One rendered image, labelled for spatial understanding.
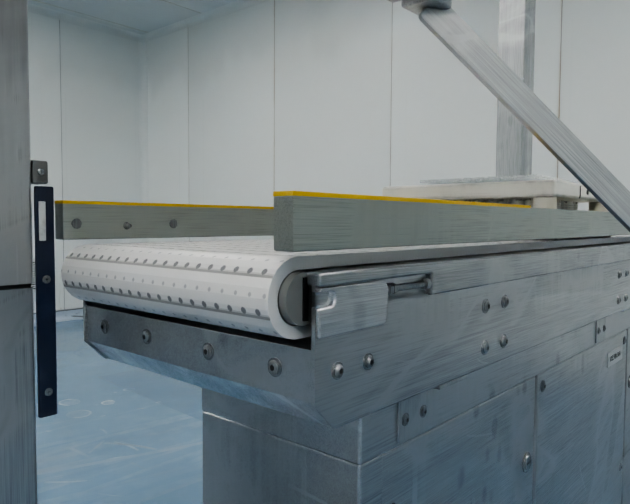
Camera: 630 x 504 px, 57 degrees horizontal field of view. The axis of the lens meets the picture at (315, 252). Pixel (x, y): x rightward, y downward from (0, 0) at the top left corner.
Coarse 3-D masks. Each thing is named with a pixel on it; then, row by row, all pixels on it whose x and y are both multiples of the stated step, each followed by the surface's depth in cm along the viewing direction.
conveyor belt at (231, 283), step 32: (96, 256) 47; (128, 256) 44; (160, 256) 42; (192, 256) 40; (224, 256) 38; (256, 256) 36; (288, 256) 35; (320, 256) 37; (352, 256) 39; (384, 256) 42; (416, 256) 45; (448, 256) 49; (96, 288) 46; (128, 288) 43; (160, 288) 40; (192, 288) 38; (224, 288) 36; (256, 288) 34; (192, 320) 41; (224, 320) 37; (256, 320) 34
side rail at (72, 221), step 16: (64, 208) 50; (80, 208) 51; (96, 208) 52; (112, 208) 54; (128, 208) 55; (144, 208) 56; (160, 208) 57; (176, 208) 59; (192, 208) 60; (208, 208) 62; (224, 208) 63; (240, 208) 65; (64, 224) 50; (80, 224) 51; (96, 224) 52; (112, 224) 54; (144, 224) 56; (160, 224) 57; (176, 224) 59; (192, 224) 60; (208, 224) 62; (224, 224) 63; (240, 224) 65; (256, 224) 67; (272, 224) 69
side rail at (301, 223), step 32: (288, 224) 32; (320, 224) 34; (352, 224) 36; (384, 224) 39; (416, 224) 42; (448, 224) 45; (480, 224) 49; (512, 224) 54; (544, 224) 60; (576, 224) 68; (608, 224) 78
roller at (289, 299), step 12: (288, 276) 34; (300, 276) 34; (288, 288) 34; (300, 288) 34; (288, 300) 34; (300, 300) 35; (288, 312) 34; (300, 312) 35; (288, 324) 35; (300, 324) 35
